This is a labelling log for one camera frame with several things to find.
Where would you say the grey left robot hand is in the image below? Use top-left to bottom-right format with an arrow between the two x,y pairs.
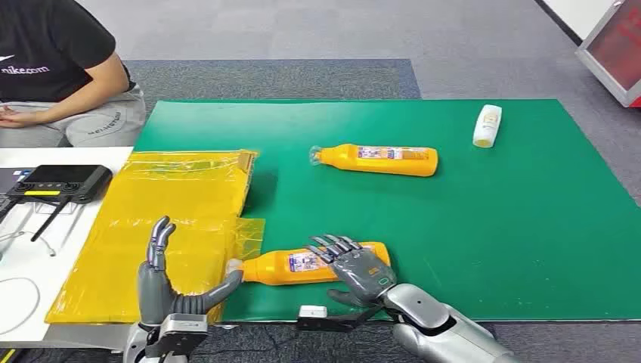
137,216 -> 245,327

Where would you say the person's left hand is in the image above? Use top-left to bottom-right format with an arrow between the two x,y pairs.
0,104 -> 39,130

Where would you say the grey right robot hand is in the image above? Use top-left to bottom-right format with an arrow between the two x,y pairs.
305,234 -> 398,308

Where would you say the orange bottle with clear cap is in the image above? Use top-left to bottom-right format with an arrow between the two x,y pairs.
308,144 -> 439,178
226,241 -> 392,287

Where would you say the small white bottle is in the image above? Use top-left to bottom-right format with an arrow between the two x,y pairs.
472,104 -> 503,149

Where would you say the grey laptop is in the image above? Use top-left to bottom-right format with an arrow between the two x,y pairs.
0,167 -> 36,214

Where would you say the person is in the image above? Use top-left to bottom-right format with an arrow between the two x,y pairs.
0,0 -> 147,149

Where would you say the black remote controller with antennas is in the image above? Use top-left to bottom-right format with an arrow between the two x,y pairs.
5,164 -> 113,243

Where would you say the yellow plastic sheet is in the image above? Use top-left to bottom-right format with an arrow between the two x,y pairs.
45,149 -> 266,326

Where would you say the green table mat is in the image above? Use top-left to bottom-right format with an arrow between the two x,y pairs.
134,99 -> 641,323

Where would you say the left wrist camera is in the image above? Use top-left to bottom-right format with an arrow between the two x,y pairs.
145,314 -> 209,360

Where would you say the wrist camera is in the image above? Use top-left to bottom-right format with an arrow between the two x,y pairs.
145,314 -> 209,360
295,305 -> 386,334

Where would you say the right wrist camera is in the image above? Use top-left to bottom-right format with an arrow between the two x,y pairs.
295,305 -> 386,334

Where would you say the white cable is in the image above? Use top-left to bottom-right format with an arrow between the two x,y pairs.
0,230 -> 57,257
0,277 -> 42,336

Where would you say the red cabinet with white frame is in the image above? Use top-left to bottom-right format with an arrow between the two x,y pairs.
575,0 -> 641,109

